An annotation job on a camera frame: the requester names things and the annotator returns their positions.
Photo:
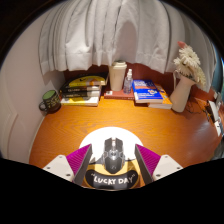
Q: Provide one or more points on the red book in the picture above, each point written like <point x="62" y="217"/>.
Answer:
<point x="115" y="95"/>

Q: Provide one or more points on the grey black computer mouse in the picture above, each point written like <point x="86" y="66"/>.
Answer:
<point x="113" y="156"/>

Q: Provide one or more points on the white flower bouquet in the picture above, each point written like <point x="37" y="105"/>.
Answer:
<point x="189" y="63"/>

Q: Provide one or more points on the orange white book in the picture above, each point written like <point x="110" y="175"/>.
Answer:
<point x="165" y="101"/>

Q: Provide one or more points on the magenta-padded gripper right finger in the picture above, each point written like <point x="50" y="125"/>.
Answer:
<point x="166" y="166"/>

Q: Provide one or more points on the white yellow black mouse pad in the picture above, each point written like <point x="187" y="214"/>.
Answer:
<point x="111" y="132"/>

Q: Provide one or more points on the white curtain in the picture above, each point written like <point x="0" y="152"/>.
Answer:
<point x="116" y="33"/>

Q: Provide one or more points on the yellow black book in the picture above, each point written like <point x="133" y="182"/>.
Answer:
<point x="88" y="81"/>

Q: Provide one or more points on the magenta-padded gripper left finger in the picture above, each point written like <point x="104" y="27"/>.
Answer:
<point x="60" y="166"/>

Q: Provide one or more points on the blue book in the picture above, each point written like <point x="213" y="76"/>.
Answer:
<point x="146" y="91"/>

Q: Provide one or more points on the clear spray bottle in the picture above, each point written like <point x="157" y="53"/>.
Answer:
<point x="128" y="83"/>

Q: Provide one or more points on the cream tumbler with lid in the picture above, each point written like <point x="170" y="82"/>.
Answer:
<point x="117" y="76"/>

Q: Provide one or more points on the white pitcher vase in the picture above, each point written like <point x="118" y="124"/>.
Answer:
<point x="181" y="93"/>

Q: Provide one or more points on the dark mug with green inside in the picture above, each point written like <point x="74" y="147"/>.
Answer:
<point x="50" y="101"/>

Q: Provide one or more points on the yellow white book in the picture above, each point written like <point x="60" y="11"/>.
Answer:
<point x="80" y="101"/>

